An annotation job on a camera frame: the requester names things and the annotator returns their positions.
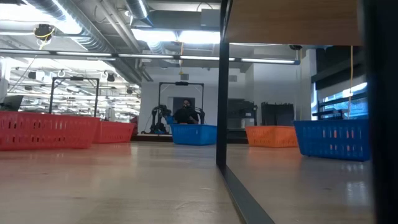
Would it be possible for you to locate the long ceiling light bar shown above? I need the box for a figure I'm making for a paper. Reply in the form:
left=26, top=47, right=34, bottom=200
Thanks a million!
left=0, top=49, right=301, bottom=65

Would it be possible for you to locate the black crate stack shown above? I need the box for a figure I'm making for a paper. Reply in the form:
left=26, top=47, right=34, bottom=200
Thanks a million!
left=261, top=101, right=295, bottom=127

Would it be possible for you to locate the black yellow cord reel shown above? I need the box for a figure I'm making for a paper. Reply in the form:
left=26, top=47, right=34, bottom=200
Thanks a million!
left=33, top=23, right=57, bottom=50

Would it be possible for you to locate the silver ventilation duct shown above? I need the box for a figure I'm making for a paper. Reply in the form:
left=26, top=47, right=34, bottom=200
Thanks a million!
left=23, top=0, right=142, bottom=85
left=124, top=0, right=167, bottom=55

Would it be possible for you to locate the yellow cord with grey box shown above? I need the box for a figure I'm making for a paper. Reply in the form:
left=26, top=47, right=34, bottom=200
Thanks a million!
left=178, top=42, right=190, bottom=82

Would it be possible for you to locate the fluorescent ceiling light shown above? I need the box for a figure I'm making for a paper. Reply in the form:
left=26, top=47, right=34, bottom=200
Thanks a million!
left=130, top=28, right=221, bottom=45

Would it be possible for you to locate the red plastic basket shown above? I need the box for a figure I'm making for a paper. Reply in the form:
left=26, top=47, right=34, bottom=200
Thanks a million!
left=0, top=111, right=101, bottom=152
left=94, top=120, right=136, bottom=144

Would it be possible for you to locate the dark computer monitor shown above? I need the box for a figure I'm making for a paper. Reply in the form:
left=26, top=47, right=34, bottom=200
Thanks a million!
left=0, top=95, right=24, bottom=112

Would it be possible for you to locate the blue plastic basket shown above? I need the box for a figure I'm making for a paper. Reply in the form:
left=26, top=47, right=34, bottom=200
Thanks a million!
left=293, top=118, right=371, bottom=162
left=170, top=124, right=218, bottom=146

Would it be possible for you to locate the person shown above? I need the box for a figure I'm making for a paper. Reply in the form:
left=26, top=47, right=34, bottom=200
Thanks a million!
left=172, top=98, right=200, bottom=125

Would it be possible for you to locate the black gantry frame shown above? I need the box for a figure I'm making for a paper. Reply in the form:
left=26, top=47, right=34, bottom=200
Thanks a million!
left=49, top=76, right=100, bottom=121
left=157, top=81, right=205, bottom=134

